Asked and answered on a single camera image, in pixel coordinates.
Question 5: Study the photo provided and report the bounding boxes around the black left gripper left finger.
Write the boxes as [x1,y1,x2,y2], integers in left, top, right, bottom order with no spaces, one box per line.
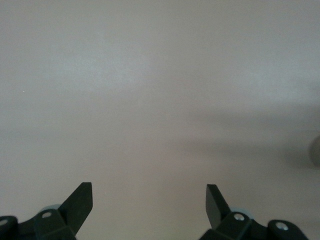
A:
[0,182,94,240]

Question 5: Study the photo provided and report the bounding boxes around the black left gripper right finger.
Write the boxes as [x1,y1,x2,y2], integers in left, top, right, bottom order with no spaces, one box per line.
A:
[198,184,307,240]

